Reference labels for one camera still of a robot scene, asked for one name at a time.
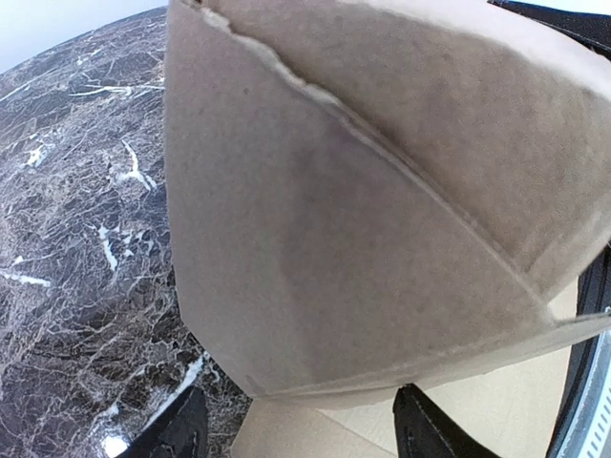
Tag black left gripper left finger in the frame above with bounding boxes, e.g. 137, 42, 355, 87
121, 386, 208, 458

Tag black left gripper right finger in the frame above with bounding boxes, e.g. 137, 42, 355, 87
392, 384, 471, 457

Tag brown cardboard box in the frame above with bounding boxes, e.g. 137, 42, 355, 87
164, 1, 610, 457

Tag white slotted cable duct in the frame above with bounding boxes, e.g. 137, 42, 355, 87
563, 331, 610, 458

